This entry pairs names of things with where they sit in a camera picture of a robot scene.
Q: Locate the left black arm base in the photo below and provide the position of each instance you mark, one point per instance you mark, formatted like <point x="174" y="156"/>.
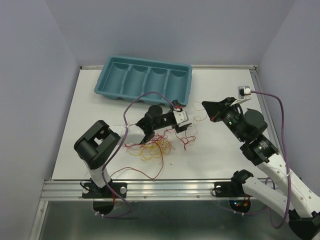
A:
<point x="105" y="190"/>

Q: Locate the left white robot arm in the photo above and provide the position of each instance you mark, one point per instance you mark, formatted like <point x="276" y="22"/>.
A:
<point x="102" y="141"/>

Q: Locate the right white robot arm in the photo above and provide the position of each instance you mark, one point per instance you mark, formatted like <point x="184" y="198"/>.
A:
<point x="294" y="201"/>

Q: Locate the aluminium mounting rail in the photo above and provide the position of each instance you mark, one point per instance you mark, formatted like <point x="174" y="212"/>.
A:
<point x="136" y="190"/>

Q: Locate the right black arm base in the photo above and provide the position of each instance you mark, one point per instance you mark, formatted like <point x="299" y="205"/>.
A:
<point x="239" y="201"/>

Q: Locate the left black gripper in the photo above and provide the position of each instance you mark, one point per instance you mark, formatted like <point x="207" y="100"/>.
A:
<point x="178" y="129"/>

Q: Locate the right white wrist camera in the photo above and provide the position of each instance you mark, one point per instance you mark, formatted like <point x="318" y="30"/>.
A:
<point x="244" y="95"/>

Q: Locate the teal compartment tray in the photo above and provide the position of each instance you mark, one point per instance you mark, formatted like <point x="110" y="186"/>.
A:
<point x="124" y="77"/>

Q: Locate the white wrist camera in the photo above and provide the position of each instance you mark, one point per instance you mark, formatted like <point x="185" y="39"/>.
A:
<point x="180" y="115"/>
<point x="244" y="95"/>

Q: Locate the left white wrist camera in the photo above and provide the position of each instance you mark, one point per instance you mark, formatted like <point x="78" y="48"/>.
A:
<point x="180" y="115"/>

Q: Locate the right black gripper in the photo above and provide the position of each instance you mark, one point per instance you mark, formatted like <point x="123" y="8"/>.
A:
<point x="215" y="110"/>

